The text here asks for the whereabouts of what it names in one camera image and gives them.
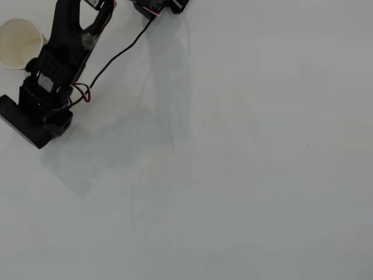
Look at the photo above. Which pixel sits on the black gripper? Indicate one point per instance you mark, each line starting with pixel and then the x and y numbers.
pixel 59 121

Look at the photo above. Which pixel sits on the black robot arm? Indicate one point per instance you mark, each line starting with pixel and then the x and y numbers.
pixel 64 29

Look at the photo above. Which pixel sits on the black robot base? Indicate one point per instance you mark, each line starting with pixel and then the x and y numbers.
pixel 177 5

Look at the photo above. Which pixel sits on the white paper cup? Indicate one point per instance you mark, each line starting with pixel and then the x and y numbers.
pixel 14 41

